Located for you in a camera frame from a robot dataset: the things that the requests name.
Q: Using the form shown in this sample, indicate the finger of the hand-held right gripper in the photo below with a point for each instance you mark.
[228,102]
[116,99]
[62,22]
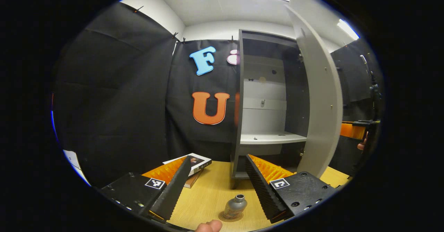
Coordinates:
[352,131]

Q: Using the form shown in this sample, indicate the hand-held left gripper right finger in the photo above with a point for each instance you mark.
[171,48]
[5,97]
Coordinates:
[262,190]

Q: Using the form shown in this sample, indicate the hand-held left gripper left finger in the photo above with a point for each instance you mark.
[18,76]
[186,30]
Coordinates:
[175,190]

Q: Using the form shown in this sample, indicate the silver bottle colourful label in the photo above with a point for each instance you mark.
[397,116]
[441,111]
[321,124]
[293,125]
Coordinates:
[235,207]

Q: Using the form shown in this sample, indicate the grey cabinet door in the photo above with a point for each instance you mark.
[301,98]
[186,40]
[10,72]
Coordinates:
[322,103]

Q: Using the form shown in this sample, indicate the round brown coaster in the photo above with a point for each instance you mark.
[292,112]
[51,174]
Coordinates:
[227,220]

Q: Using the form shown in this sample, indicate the dark grey cabinet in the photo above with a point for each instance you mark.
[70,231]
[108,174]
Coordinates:
[236,121]

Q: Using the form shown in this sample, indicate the metal door hinge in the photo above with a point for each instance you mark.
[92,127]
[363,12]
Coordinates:
[300,58]

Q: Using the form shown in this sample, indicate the brown book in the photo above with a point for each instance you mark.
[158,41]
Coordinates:
[192,181]

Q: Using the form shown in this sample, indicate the white book dark picture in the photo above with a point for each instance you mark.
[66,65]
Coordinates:
[199,162]

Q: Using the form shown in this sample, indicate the black backdrop cloth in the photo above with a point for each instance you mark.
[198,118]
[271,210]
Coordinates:
[121,103]

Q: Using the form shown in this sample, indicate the small ceiling light panel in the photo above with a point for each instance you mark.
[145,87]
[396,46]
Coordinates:
[348,29]

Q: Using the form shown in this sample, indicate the white side desk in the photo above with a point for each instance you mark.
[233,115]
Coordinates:
[74,162]

